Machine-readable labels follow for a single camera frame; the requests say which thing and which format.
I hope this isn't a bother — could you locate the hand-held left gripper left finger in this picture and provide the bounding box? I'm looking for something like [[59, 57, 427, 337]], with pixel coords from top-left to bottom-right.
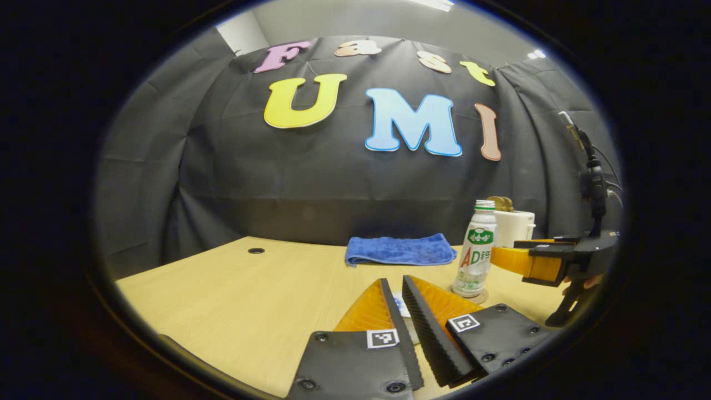
[[286, 278, 425, 400]]

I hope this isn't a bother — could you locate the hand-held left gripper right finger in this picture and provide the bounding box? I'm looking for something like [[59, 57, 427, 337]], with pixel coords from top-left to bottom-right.
[[401, 275, 550, 388]]

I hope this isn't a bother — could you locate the round cork coaster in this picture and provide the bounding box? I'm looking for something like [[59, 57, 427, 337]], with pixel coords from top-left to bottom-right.
[[451, 286, 489, 305]]

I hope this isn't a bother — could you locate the white plastic water bottle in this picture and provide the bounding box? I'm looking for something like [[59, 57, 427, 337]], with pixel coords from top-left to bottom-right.
[[452, 200, 498, 298]]

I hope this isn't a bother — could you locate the white toaster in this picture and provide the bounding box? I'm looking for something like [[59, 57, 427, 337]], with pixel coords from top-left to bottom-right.
[[493, 210, 537, 248]]

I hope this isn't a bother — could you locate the blue folded towel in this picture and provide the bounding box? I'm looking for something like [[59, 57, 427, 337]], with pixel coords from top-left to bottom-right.
[[345, 233, 458, 268]]

